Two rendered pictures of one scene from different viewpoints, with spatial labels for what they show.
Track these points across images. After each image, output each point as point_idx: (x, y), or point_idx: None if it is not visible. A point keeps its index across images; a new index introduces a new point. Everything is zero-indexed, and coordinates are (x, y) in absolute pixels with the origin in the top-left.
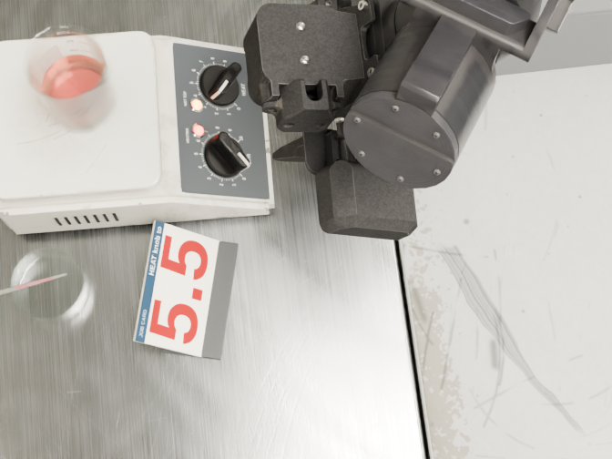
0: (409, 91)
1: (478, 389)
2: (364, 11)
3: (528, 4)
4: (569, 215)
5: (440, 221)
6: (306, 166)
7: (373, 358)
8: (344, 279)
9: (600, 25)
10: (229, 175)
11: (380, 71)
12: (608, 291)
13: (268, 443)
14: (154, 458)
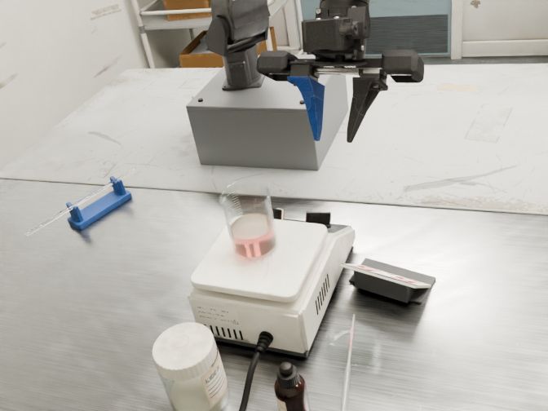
0: None
1: (485, 191)
2: (321, 12)
3: None
4: (404, 153)
5: (388, 189)
6: (374, 78)
7: (456, 222)
8: (404, 224)
9: (328, 99)
10: (330, 225)
11: None
12: (447, 148)
13: (497, 269)
14: (494, 322)
